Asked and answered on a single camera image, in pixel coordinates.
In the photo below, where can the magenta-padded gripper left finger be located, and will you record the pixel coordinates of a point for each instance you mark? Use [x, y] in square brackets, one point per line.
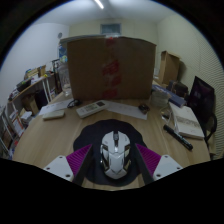
[77, 160]

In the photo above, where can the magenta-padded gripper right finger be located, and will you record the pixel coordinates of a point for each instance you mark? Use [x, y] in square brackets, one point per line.
[150, 160]

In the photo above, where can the white and grey computer mouse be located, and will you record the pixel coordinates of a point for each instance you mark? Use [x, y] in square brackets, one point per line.
[115, 156]

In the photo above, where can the black wavy-edged mouse pad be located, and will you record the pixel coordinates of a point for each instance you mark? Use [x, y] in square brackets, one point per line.
[90, 135]

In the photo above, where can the black marker pen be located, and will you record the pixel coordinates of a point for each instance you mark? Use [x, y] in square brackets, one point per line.
[178, 137]

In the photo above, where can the small beige flat box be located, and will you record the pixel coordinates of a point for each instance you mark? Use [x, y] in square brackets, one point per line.
[53, 114]

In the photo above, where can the small dark round object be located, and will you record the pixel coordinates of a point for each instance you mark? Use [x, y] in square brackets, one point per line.
[144, 108]

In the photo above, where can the white closed book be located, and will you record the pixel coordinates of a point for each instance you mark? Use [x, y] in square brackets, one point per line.
[186, 121]

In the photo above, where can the white remote control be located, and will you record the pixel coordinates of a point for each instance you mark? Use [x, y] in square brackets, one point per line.
[91, 109]

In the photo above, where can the blue book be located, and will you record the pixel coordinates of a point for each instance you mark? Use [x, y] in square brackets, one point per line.
[175, 98]

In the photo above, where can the black office chair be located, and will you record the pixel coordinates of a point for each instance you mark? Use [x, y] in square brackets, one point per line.
[200, 98]

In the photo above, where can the wooden shelf unit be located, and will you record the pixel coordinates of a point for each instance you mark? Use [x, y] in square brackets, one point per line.
[28, 93]

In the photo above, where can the large brown cardboard box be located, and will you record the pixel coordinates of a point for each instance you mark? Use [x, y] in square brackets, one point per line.
[90, 68]

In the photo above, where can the tall open cardboard box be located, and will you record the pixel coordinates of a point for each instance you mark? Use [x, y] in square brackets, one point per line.
[170, 68]

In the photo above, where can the ceiling tube light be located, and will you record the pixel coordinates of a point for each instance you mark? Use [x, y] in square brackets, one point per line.
[99, 4]

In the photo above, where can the round wall clock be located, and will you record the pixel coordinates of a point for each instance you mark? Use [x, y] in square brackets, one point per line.
[59, 35]

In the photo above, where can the frosted wall window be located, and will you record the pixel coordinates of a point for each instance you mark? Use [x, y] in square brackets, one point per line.
[111, 28]

